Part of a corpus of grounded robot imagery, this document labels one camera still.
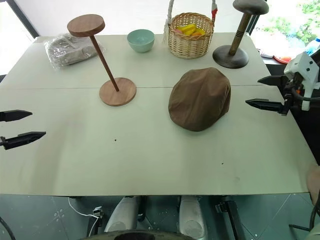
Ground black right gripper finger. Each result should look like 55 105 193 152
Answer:
257 75 289 88
245 93 293 117

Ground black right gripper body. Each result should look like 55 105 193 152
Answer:
283 71 306 101

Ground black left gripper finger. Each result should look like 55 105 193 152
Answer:
0 131 47 151
0 109 34 123

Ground dark wooden hat stand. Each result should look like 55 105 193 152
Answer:
212 0 270 69

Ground light wooden hat stand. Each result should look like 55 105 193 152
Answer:
67 14 138 107

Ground red flat item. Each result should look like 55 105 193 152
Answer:
273 55 293 66

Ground blue and white bottle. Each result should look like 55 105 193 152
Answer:
305 38 320 56

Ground brown flat cap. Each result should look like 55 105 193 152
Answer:
168 66 232 132

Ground grey cloth in plastic bag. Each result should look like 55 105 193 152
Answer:
44 32 102 70

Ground skin-coloured rounded shape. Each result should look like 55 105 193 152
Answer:
306 162 320 206

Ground yellow items in basket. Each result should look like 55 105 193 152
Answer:
174 23 206 36

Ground black table leg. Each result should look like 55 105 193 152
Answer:
214 195 249 240

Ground silver robot leg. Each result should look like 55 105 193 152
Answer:
178 195 209 239
103 195 140 233

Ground teal bowl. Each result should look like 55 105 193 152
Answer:
126 29 155 54

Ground black table centre pole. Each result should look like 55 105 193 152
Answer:
137 195 149 222

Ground dark rounded robot body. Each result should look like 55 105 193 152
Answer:
86 229 193 240

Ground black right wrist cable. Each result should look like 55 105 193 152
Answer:
294 89 320 104

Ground wicker basket with handle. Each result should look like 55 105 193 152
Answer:
167 0 218 60

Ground black window frame post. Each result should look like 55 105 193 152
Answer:
13 0 41 39

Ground white floor cable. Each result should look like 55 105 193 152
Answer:
67 197 100 237

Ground white tassel cord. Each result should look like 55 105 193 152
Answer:
162 17 172 46

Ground black floor cable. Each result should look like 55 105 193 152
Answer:
288 199 320 240

